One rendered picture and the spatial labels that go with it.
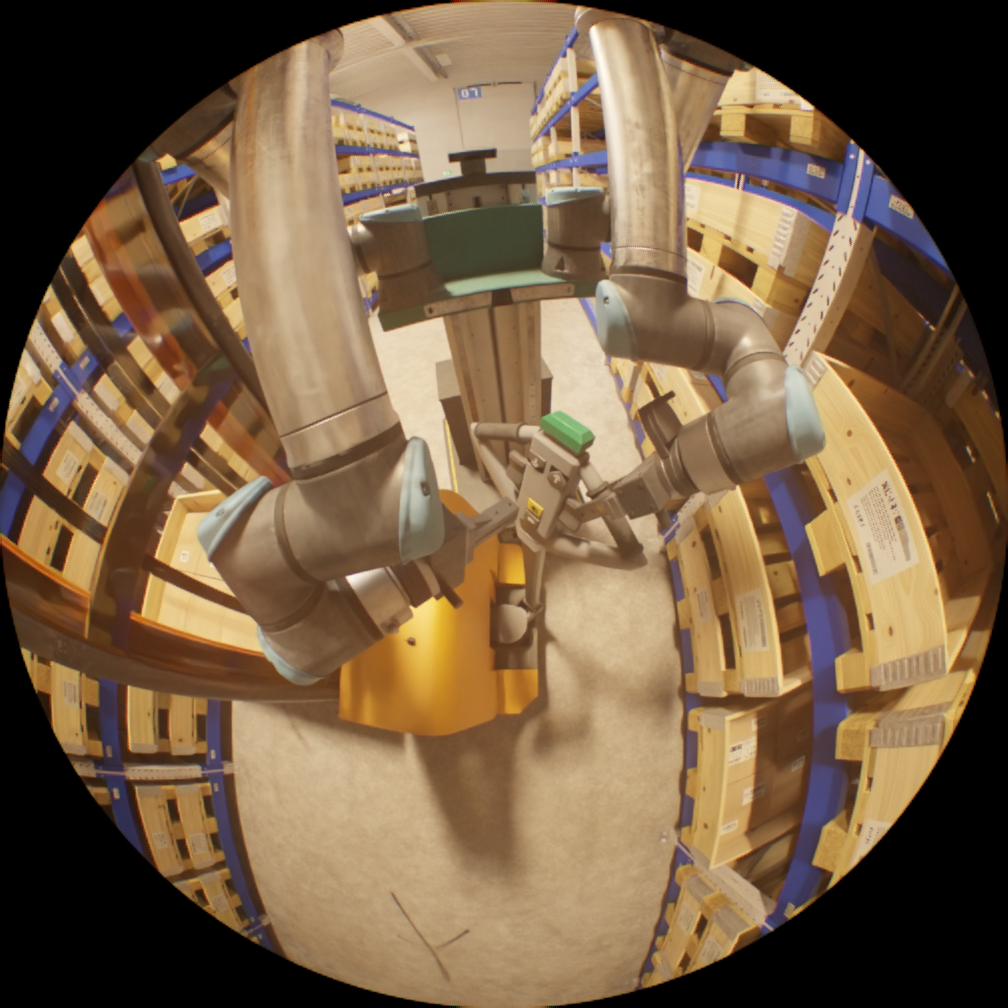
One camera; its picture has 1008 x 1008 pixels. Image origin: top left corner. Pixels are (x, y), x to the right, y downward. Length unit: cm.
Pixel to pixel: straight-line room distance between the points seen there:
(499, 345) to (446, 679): 115
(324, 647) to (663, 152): 60
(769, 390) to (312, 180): 40
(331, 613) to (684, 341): 45
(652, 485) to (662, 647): 160
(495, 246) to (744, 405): 82
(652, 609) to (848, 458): 141
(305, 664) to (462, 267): 98
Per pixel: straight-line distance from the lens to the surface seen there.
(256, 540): 26
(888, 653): 89
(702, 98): 70
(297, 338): 20
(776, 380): 35
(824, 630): 105
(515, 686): 141
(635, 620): 187
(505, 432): 56
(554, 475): 49
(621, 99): 44
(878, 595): 87
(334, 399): 19
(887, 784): 100
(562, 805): 197
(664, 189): 38
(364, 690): 100
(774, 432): 33
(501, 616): 134
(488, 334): 120
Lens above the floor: 176
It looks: 60 degrees down
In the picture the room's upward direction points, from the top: 9 degrees counter-clockwise
